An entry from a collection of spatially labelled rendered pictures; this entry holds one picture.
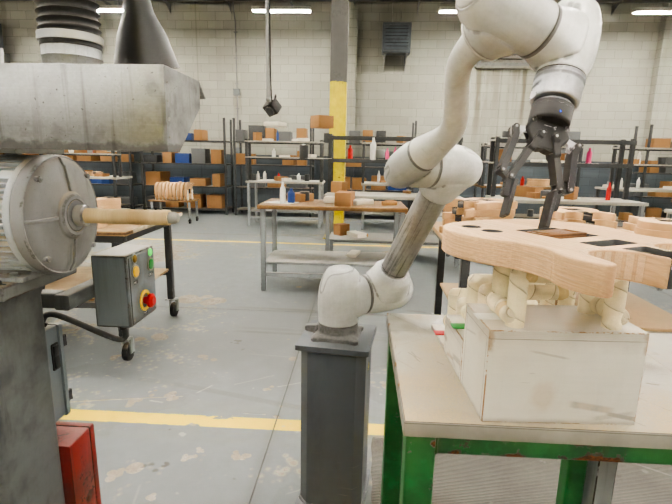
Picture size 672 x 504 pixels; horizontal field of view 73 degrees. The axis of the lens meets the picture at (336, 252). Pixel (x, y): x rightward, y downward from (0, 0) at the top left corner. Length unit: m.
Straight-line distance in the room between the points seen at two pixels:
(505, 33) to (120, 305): 1.10
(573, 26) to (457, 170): 0.58
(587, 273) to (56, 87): 0.87
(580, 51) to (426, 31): 11.44
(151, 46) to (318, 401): 1.30
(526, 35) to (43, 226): 0.97
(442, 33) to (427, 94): 1.43
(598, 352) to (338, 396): 1.09
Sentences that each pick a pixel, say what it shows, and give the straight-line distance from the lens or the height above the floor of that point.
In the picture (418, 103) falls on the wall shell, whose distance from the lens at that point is 12.09.
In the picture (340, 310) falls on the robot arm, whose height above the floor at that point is 0.83.
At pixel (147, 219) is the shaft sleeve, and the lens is 1.04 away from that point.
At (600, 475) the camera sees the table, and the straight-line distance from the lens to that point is 1.66.
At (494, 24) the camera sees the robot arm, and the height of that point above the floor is 1.61.
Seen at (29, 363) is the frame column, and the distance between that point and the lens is 1.33.
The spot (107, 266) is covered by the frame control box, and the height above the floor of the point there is 1.09.
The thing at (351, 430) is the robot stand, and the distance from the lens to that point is 1.86.
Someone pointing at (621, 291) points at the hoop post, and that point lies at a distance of 0.91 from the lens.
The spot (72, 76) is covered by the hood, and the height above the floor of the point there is 1.51.
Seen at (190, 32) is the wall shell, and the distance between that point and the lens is 13.03.
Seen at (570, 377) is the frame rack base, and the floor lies 1.02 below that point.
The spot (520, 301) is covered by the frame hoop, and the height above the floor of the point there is 1.15.
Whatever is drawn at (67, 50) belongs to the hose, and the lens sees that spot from 0.98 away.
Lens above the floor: 1.38
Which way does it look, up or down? 12 degrees down
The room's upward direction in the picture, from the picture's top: 1 degrees clockwise
